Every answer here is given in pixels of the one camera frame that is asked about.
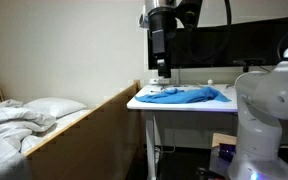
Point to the small white round object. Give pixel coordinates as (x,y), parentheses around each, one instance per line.
(210,82)

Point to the black wide monitor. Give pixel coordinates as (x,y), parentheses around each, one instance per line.
(210,43)

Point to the white power strip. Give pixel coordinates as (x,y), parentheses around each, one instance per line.
(159,81)

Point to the white desk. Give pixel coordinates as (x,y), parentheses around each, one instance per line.
(184,107)

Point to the brown cardboard box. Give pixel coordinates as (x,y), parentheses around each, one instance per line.
(223,138)

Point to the purple lit device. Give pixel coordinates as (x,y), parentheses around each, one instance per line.
(227,152)

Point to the white pillow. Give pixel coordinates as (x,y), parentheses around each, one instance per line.
(55,106)

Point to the white checked duvet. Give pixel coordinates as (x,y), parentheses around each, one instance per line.
(7,130)

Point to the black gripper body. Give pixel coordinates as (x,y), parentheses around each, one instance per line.
(162,23)

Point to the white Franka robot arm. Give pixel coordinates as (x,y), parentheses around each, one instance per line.
(257,116)

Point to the wooden bed frame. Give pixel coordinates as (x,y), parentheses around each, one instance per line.
(94,143)

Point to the blue shirt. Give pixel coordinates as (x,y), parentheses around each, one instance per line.
(184,96)

